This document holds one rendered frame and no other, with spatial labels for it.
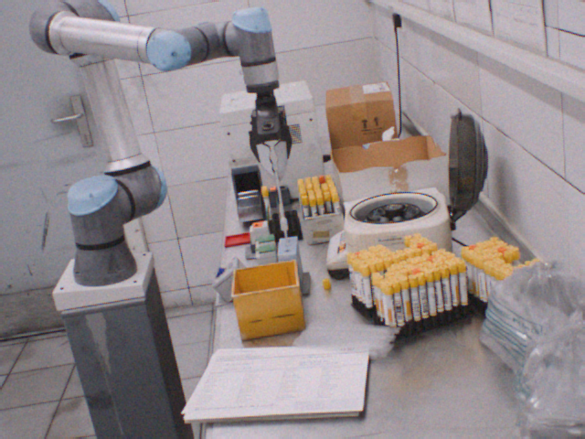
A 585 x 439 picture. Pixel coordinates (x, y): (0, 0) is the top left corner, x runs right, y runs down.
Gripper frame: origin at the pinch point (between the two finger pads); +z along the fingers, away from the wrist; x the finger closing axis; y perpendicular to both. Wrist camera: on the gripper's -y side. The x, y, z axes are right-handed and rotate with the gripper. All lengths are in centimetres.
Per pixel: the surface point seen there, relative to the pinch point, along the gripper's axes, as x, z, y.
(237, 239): 16.6, 25.1, 31.7
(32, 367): 137, 114, 140
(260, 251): 6.9, 18.5, 3.9
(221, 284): 15.0, 20.3, -7.9
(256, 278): 6.6, 17.8, -12.5
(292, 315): -1.1, 21.4, -24.7
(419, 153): -36, 15, 56
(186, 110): 54, 18, 185
